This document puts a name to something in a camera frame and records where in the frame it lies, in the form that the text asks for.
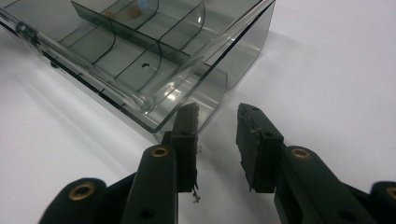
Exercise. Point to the white table sheet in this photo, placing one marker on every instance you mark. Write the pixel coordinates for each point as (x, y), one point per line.
(327, 62)

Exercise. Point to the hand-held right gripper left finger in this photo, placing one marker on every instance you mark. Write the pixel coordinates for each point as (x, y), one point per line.
(183, 155)

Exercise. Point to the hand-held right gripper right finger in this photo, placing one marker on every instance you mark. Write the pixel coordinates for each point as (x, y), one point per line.
(264, 155)

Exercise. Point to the clear plastic compartment box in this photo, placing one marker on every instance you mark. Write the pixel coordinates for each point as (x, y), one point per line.
(130, 59)

